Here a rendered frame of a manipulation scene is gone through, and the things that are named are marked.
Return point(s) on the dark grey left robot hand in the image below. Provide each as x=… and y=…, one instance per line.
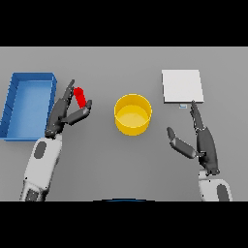
x=58, y=113

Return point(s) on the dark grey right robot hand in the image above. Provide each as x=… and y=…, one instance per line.
x=206, y=145

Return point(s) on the red beaker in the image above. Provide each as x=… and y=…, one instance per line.
x=79, y=97

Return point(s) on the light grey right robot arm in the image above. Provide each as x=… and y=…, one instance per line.
x=214, y=189

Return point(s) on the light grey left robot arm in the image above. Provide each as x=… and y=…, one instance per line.
x=41, y=168

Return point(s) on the pale square measuring scale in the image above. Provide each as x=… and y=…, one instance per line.
x=182, y=86

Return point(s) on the yellow bowl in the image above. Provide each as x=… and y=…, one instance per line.
x=132, y=115

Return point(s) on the blue tray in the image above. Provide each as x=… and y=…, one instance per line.
x=29, y=106

